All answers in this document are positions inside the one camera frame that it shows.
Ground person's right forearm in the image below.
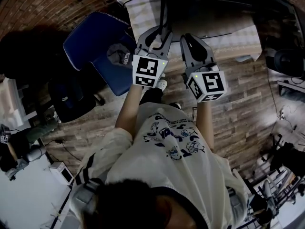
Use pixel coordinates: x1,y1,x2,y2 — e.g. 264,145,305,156
194,101,215,150

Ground white shelf unit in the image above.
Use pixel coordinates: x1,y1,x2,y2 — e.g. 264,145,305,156
0,77,38,130

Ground black floor cable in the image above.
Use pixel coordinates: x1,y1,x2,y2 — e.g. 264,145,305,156
266,68,297,131

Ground blue padded chair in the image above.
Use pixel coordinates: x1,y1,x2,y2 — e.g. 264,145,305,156
62,10,138,97

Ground black monitor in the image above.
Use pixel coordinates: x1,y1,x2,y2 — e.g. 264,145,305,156
160,0,295,44

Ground spare hand-held gripper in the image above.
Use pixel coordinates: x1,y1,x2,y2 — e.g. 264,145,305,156
0,124,12,145

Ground person's left forearm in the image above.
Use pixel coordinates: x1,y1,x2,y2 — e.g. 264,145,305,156
114,83,144,138

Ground white printed t-shirt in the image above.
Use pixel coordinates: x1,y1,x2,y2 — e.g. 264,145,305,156
68,102,251,229

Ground grey cylindrical device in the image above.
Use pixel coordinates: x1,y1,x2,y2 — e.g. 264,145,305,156
24,144,48,164

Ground black backpack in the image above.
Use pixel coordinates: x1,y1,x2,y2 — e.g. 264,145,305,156
47,76,97,123

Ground black stand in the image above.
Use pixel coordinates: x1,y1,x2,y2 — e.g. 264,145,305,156
259,132,305,177

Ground grey cap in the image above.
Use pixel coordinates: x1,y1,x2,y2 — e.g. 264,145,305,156
106,43,134,67

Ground metal rack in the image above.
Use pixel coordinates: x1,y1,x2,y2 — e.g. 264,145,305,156
246,167,305,229

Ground black trousers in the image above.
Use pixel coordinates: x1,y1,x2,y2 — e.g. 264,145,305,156
139,87,164,106

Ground table with checked cloth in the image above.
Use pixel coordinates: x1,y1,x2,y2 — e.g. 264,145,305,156
117,0,263,65

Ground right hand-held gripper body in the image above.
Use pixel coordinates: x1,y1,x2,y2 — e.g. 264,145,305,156
182,61,227,104

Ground white shoe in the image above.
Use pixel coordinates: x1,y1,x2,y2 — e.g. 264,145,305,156
156,78,168,92

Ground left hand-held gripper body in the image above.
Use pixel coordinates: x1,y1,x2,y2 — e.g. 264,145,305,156
132,47,169,89

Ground small white appliance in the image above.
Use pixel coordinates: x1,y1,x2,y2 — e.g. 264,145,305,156
48,161,75,187

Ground grey shoulder strap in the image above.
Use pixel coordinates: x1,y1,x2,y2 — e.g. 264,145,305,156
225,186,246,220
71,177,105,216

